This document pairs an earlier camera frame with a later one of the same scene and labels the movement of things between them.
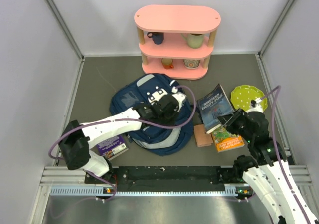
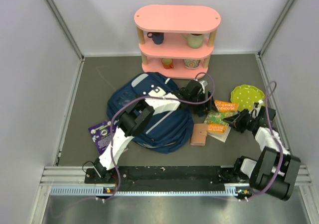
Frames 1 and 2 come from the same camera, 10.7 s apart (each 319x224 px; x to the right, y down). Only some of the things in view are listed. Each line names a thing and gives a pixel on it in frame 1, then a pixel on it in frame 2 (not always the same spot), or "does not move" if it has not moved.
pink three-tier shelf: x=177 y=40 does not move
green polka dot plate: x=241 y=96 does not move
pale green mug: x=194 y=41 does not move
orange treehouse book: x=226 y=140 → x=217 y=127
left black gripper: x=174 y=111 → x=202 y=109
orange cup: x=167 y=63 does not move
